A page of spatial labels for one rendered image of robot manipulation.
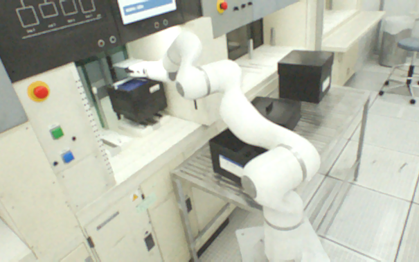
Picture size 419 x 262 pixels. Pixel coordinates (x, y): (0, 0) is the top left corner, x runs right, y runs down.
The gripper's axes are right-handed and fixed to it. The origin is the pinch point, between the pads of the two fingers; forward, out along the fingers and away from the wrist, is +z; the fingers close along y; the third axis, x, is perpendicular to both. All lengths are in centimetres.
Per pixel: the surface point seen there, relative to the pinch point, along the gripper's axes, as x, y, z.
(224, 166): -38, -5, -59
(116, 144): -31.5, -23.9, -6.7
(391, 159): -120, 156, -106
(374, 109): -119, 241, -72
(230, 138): -35, 11, -52
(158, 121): -31.1, 2.6, -9.2
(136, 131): -31.3, -10.4, -5.9
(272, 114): -35, 42, -58
